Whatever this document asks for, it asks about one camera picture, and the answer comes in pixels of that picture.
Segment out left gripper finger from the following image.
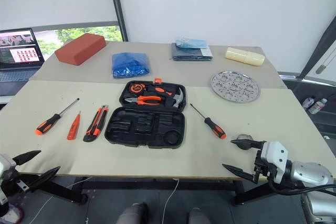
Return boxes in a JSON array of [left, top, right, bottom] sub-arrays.
[[11, 150, 42, 166], [28, 166, 61, 191]]

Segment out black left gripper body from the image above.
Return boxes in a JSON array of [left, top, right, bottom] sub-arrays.
[[7, 169, 35, 196]]

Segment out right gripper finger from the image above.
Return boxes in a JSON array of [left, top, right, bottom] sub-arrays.
[[222, 163, 259, 184], [230, 138, 266, 152]]

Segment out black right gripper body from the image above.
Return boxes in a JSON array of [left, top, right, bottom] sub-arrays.
[[253, 150, 277, 184]]

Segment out cross screwdriver orange black handle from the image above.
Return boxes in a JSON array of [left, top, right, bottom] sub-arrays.
[[190, 103, 227, 140]]

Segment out orange voltage tester pen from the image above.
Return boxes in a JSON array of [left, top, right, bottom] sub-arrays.
[[66, 111, 82, 141]]

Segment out orange black utility knife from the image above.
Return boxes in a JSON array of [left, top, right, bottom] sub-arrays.
[[82, 105, 109, 143]]

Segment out black plastic tool case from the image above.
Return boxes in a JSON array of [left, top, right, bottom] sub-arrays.
[[104, 78, 188, 150]]

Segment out round steel steamer plate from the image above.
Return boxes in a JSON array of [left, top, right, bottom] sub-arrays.
[[210, 70, 261, 103]]

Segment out clear bottle purple label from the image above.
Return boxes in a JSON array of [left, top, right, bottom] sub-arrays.
[[301, 95, 316, 111]]

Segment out clear bottle red label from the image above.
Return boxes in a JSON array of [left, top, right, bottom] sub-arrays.
[[309, 98, 329, 115]]

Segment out claw hammer orange black grip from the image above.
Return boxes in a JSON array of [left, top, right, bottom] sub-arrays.
[[154, 86, 186, 110]]

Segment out cream cylindrical case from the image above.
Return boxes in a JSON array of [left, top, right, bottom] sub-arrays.
[[225, 47, 266, 67]]

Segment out open laptop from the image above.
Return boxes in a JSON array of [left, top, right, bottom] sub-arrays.
[[0, 27, 46, 97]]

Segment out grey blind pull weight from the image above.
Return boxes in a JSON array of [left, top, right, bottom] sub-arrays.
[[315, 62, 328, 75]]

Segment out dark grey folded cloth pack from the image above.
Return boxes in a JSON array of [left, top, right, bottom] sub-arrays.
[[171, 42, 214, 62]]

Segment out light blue packet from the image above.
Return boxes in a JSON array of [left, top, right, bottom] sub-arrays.
[[175, 36, 208, 49]]

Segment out black diagonal beam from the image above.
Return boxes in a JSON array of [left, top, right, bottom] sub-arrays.
[[299, 16, 336, 79]]

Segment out red brick block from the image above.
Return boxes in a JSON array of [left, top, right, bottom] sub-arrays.
[[54, 33, 107, 67]]

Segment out blue plastic bag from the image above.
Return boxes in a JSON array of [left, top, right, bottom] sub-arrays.
[[111, 51, 151, 79]]

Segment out black window pillar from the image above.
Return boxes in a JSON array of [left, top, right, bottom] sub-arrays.
[[107, 0, 129, 42]]

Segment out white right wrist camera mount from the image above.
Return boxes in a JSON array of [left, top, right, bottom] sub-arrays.
[[259, 141, 290, 184]]

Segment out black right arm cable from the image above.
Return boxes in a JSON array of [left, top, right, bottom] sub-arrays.
[[267, 178, 336, 196]]

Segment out white cable under table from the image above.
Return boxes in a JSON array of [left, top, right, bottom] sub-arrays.
[[161, 178, 180, 224]]

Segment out black table frame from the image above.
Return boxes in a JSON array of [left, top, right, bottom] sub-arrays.
[[15, 174, 279, 207]]

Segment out orange handled pliers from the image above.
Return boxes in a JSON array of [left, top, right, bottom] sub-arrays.
[[124, 94, 163, 106]]

